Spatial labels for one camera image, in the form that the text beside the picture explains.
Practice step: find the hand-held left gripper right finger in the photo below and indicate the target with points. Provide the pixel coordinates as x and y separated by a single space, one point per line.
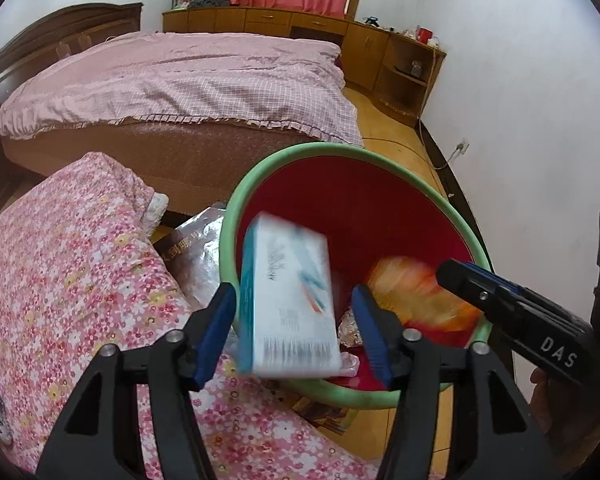
372 335

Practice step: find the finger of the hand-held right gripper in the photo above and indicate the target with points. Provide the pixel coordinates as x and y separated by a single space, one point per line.
465 282

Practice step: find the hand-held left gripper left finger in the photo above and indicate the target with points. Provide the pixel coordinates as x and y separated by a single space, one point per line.
212 335

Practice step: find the yellow snack packet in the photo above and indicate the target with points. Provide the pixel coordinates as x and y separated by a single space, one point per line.
415 290

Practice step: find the white and teal box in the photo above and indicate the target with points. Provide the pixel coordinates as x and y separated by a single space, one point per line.
285 300

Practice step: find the green-rimmed red bin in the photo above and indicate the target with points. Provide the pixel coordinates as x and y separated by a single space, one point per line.
360 210

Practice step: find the person's right hand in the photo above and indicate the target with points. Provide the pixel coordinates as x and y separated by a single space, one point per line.
555 400

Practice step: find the crumpled silver foil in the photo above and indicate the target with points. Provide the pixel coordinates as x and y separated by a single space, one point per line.
350 327

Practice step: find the silver foil bag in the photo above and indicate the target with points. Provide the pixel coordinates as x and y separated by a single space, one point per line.
200 255

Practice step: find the printed magazine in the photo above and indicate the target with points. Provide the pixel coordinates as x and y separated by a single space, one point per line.
325 412

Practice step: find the brown box with gold print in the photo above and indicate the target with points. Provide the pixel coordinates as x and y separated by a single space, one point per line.
172 246

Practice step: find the white crumpled foam piece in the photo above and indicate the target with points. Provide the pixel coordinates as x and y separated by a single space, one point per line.
159 210

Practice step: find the pink floral tablecloth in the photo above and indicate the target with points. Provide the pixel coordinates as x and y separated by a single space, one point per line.
80 285

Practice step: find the bed with pink cover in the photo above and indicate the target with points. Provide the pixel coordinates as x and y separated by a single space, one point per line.
180 170

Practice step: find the glass jar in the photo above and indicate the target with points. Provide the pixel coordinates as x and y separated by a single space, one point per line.
416 68

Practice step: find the red cup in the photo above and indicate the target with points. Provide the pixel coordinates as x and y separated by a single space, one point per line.
423 35

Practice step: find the long wooden cabinet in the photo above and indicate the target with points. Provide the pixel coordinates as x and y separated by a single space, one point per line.
370 50

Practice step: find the pink checked quilt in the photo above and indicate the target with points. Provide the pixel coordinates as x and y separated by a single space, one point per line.
180 80

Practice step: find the colourful clutter on cabinet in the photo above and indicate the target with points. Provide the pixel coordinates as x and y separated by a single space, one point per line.
186 0

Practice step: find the white wall socket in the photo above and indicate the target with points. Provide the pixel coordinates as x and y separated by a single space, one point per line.
462 146

